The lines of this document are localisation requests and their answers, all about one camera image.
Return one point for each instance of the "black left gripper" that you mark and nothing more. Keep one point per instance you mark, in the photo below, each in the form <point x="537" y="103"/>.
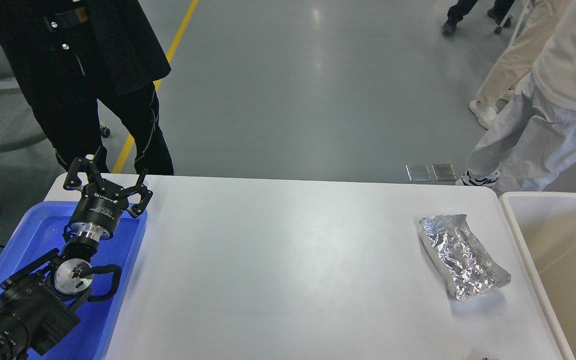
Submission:
<point x="99" y="206"/>

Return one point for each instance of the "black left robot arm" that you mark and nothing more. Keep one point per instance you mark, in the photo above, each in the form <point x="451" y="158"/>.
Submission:
<point x="38" y="302"/>

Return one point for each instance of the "blue plastic tray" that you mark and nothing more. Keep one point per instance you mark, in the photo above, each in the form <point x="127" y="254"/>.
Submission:
<point x="39" y="231"/>

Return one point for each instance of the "person in black clothes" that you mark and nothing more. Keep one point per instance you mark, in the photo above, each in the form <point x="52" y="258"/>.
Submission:
<point x="70" y="55"/>

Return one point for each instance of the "left metal floor plate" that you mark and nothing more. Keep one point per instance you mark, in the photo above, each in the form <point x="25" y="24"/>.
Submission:
<point x="418" y="173"/>

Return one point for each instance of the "metal floor plate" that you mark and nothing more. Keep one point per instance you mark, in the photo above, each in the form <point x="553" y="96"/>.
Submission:
<point x="418" y="173"/>
<point x="444" y="172"/>

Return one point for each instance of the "right metal floor plate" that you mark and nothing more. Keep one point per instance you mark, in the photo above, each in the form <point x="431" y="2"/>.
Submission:
<point x="444" y="172"/>

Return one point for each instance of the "silver foil bag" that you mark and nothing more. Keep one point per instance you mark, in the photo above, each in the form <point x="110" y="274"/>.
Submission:
<point x="459" y="257"/>

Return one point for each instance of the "person in dark trousers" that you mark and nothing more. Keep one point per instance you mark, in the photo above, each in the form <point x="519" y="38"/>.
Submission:
<point x="462" y="8"/>

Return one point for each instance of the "person in beige trousers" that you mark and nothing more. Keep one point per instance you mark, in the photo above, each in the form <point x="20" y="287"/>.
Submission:
<point x="517" y="59"/>

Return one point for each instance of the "beige plastic bin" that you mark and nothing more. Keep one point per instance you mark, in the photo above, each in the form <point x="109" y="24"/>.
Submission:
<point x="544" y="228"/>

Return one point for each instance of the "person in white clothes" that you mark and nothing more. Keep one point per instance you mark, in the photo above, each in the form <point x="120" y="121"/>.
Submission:
<point x="533" y="139"/>

